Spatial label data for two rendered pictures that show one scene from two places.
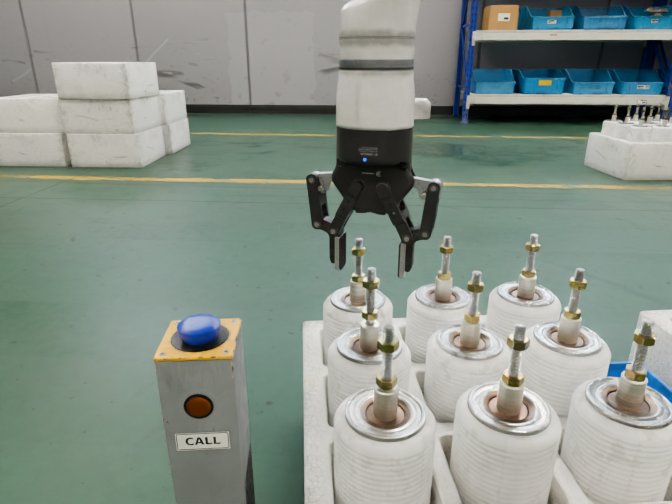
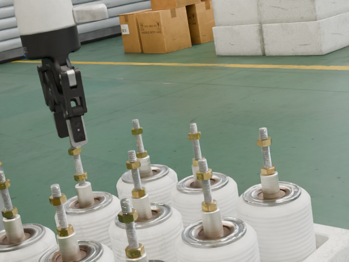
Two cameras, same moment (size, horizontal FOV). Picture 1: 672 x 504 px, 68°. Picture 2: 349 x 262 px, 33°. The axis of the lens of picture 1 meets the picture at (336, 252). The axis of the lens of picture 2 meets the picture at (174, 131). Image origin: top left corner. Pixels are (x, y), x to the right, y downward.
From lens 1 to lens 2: 0.74 m
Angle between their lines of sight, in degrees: 47
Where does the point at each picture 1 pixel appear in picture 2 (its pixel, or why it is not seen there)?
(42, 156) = (245, 46)
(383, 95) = (19, 11)
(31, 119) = (239, 13)
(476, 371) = (115, 236)
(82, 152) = (273, 41)
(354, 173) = (44, 65)
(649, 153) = not seen: outside the picture
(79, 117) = (272, 8)
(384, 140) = (27, 41)
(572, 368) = (179, 254)
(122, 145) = (306, 33)
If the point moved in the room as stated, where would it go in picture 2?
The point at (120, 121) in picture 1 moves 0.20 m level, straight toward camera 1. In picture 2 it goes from (305, 9) to (296, 14)
